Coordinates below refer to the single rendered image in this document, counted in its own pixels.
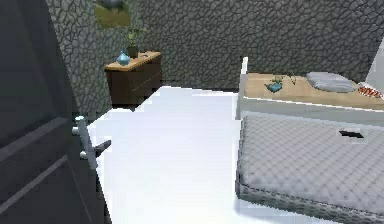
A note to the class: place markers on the green framed wall picture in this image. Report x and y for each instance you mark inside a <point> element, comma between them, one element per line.
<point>111,15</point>

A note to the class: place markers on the green house plant in pot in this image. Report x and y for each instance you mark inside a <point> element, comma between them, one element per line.
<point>132,41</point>

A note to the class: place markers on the white bed with grey mattress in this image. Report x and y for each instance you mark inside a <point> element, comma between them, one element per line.
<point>310,150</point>

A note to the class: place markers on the dark brown chest of drawers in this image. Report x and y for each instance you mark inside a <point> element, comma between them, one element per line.
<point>133,80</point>

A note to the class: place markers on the blue round vase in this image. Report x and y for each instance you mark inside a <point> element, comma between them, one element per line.
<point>123,59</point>

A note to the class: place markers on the dark grey room door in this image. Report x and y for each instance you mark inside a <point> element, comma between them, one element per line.
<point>30,133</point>

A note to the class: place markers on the small black flat object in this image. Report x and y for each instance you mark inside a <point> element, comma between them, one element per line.
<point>351,134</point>

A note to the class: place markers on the teal pot with plant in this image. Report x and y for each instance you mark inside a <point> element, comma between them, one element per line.
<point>275,85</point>

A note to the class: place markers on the grey pillow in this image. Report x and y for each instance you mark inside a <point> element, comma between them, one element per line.
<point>330,82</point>

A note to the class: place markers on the red and white patterned dish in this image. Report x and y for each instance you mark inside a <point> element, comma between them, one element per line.
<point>369,91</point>

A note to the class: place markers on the small grey dish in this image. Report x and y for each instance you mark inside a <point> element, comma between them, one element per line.
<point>144,55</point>

